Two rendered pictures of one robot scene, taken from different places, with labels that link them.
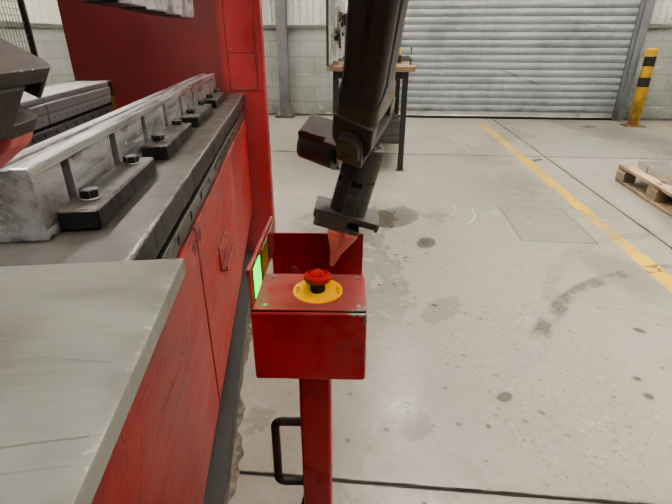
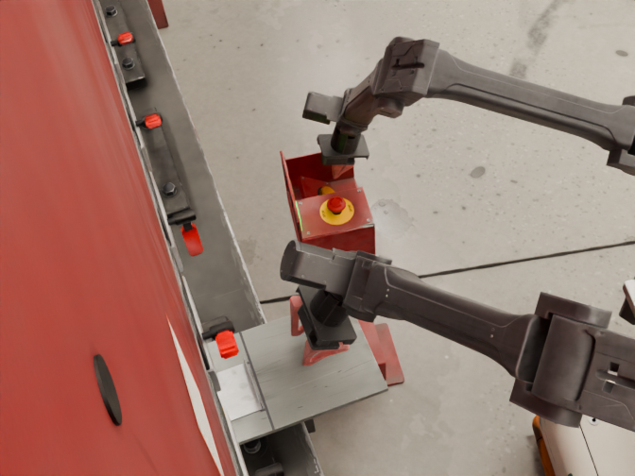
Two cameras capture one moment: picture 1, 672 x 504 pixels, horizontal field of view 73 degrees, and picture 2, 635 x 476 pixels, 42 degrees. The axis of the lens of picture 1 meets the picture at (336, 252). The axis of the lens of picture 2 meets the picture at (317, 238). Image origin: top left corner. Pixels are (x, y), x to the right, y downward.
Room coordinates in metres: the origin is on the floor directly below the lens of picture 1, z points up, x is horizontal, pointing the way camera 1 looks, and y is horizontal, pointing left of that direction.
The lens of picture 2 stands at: (-0.49, 0.22, 2.16)
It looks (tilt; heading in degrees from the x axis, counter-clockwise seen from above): 54 degrees down; 352
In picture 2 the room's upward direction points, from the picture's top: 7 degrees counter-clockwise
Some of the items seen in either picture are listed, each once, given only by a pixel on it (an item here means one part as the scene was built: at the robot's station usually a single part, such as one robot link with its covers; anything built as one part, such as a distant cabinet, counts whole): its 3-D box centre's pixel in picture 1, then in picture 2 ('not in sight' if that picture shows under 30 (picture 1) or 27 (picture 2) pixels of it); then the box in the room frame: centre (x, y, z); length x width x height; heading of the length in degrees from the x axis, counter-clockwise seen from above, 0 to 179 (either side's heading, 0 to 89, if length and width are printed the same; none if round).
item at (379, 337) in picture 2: not in sight; (353, 351); (0.62, 0.01, 0.06); 0.25 x 0.20 x 0.12; 89
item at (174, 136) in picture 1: (169, 139); (122, 43); (1.11, 0.40, 0.89); 0.30 x 0.05 x 0.03; 6
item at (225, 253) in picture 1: (226, 247); not in sight; (1.14, 0.31, 0.59); 0.15 x 0.02 x 0.07; 6
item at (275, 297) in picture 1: (313, 292); (328, 204); (0.62, 0.04, 0.75); 0.20 x 0.16 x 0.18; 179
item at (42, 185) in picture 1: (167, 110); not in sight; (1.36, 0.49, 0.92); 1.67 x 0.06 x 0.10; 6
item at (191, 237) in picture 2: not in sight; (186, 234); (0.27, 0.31, 1.20); 0.04 x 0.02 x 0.10; 96
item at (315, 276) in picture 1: (317, 283); (336, 207); (0.57, 0.03, 0.79); 0.04 x 0.04 x 0.04
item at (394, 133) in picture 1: (372, 77); not in sight; (5.00, -0.37, 0.75); 1.80 x 0.75 x 1.50; 175
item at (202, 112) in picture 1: (197, 114); not in sight; (1.51, 0.45, 0.89); 0.30 x 0.05 x 0.03; 6
